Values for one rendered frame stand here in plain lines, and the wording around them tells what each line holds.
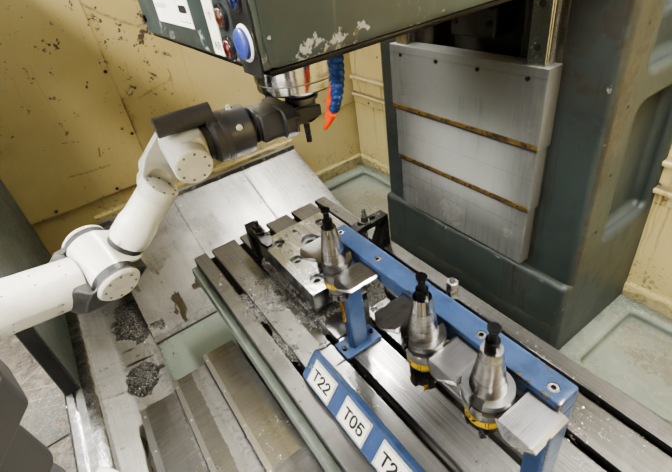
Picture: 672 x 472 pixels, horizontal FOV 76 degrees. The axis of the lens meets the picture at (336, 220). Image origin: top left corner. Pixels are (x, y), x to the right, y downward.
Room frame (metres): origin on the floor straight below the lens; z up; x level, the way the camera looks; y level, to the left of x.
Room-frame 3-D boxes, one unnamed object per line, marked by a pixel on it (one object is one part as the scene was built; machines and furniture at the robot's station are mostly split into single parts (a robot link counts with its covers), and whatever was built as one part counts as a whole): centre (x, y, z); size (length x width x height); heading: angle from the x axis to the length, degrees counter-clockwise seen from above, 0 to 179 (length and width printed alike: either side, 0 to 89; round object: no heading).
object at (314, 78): (0.81, 0.03, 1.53); 0.16 x 0.16 x 0.12
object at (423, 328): (0.40, -0.09, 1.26); 0.04 x 0.04 x 0.07
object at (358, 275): (0.54, -0.01, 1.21); 0.07 x 0.05 x 0.01; 120
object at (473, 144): (1.04, -0.36, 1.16); 0.48 x 0.05 x 0.51; 30
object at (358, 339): (0.66, -0.01, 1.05); 0.10 x 0.05 x 0.30; 120
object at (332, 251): (0.59, 0.01, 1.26); 0.04 x 0.04 x 0.07
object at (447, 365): (0.35, -0.12, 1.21); 0.07 x 0.05 x 0.01; 120
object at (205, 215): (1.39, 0.36, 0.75); 0.89 x 0.67 x 0.26; 120
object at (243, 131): (0.77, 0.12, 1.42); 0.13 x 0.12 x 0.10; 26
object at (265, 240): (1.03, 0.23, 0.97); 0.13 x 0.03 x 0.15; 30
